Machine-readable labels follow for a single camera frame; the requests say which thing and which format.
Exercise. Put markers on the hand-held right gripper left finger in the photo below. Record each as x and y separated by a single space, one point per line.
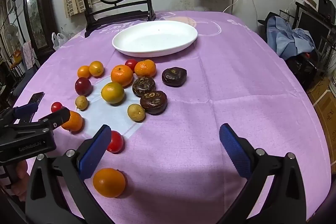
94 154

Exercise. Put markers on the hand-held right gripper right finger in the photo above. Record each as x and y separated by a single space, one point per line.
235 151

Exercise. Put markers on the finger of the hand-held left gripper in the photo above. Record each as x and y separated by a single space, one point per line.
26 109
59 117

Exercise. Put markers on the red cherry tomato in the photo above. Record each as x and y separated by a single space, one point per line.
116 142
130 64
55 106

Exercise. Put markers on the smooth orange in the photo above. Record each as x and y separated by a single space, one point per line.
109 182
74 123

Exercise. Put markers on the small brown longan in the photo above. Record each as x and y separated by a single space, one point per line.
81 102
136 112

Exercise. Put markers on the dark red plum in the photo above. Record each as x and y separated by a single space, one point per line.
83 86

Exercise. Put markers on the small orange kumquat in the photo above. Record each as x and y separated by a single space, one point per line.
84 72

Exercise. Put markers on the green-yellow orange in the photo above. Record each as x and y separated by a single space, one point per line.
113 93

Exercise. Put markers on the yellow-orange kumquat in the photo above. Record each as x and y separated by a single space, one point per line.
96 68

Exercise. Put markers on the dark brown water chestnut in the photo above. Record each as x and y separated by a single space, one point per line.
143 86
153 102
174 77

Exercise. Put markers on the white oval plate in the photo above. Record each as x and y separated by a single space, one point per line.
155 39

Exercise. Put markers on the person's left hand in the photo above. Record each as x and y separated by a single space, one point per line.
19 182

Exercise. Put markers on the pink hanging cloth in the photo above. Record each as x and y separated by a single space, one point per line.
27 54

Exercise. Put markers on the purple tablecloth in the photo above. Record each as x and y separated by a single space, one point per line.
223 82

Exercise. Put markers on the standing fan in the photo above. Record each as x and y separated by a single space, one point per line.
10 36

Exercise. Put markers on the orange mandarin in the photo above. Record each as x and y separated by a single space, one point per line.
145 68
121 75

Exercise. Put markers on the white plastic bag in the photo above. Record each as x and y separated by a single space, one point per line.
59 41

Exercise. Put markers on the dark wood framed picture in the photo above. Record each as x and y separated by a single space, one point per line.
36 11

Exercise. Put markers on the cardboard box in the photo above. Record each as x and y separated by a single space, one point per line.
325 111

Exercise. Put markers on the blue clothing pile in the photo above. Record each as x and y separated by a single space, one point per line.
286 37

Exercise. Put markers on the black monitor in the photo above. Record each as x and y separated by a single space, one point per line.
312 26

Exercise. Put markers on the black speaker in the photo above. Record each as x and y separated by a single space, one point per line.
326 8

